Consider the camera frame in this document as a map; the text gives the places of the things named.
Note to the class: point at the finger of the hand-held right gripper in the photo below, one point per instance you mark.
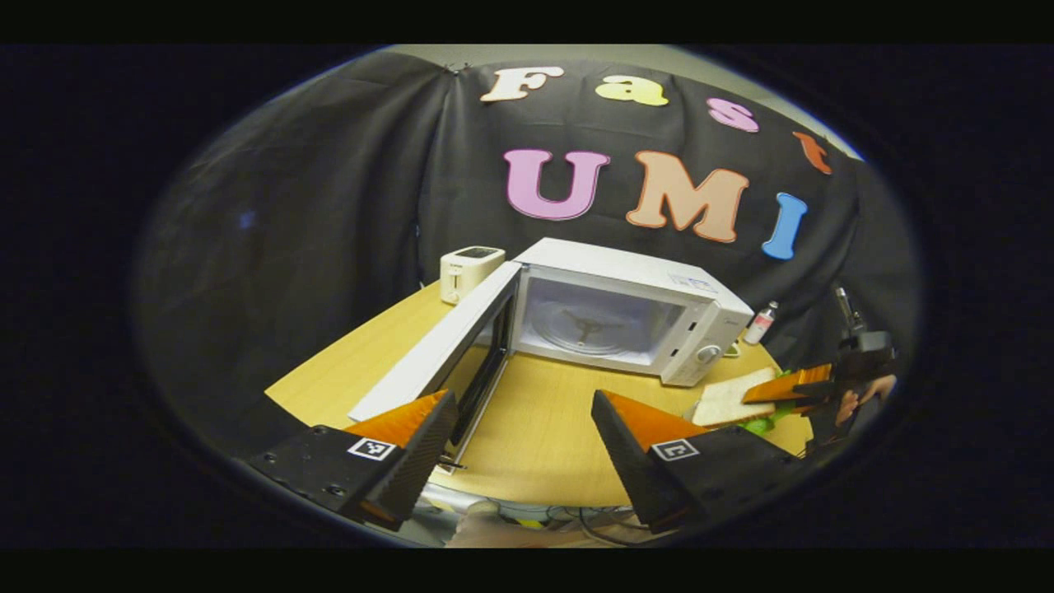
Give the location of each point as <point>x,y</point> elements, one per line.
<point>790,385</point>

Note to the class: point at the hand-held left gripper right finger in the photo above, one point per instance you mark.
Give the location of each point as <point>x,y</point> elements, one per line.
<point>626,461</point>

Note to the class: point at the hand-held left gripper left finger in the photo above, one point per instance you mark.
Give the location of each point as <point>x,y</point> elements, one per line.
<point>420,461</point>

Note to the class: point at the lettuce sandwich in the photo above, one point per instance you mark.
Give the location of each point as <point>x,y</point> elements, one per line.
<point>725,399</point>

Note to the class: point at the white microwave oven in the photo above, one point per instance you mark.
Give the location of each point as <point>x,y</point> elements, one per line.
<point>609,263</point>

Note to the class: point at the small bottle with pink label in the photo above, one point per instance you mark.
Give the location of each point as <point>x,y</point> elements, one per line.
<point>759,325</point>

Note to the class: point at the white toaster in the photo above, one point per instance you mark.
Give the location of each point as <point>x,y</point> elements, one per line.
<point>465,276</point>

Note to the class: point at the black backdrop cloth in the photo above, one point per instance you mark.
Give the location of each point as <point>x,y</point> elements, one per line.
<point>288,206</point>

